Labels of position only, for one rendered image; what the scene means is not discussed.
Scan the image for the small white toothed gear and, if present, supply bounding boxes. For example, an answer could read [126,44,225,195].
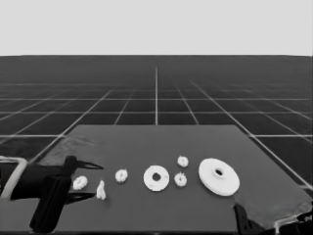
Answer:
[176,155,190,168]
[114,168,129,184]
[72,175,89,191]
[173,171,188,188]

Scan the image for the large thick white disc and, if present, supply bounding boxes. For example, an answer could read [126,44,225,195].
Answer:
[198,158,241,198]

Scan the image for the small white T-shaped piece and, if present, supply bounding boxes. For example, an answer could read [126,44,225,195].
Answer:
[95,179,108,201]

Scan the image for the white round carrier with pins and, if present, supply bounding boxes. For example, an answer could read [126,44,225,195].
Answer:
[143,164,170,193]

